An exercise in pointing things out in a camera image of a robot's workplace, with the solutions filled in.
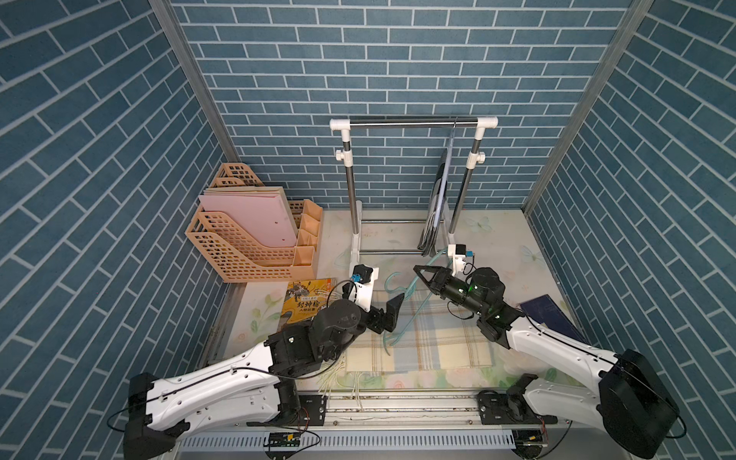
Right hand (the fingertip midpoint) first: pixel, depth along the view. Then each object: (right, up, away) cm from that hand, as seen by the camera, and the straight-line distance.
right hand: (417, 270), depth 74 cm
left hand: (-6, -4, -10) cm, 12 cm away
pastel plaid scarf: (+6, -20, +12) cm, 25 cm away
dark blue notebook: (+44, -15, +18) cm, 50 cm away
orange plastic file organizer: (-54, +2, +13) cm, 56 cm away
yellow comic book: (-35, -11, +20) cm, 42 cm away
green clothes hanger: (-2, -6, 0) cm, 6 cm away
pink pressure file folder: (-48, +14, +13) cm, 51 cm away
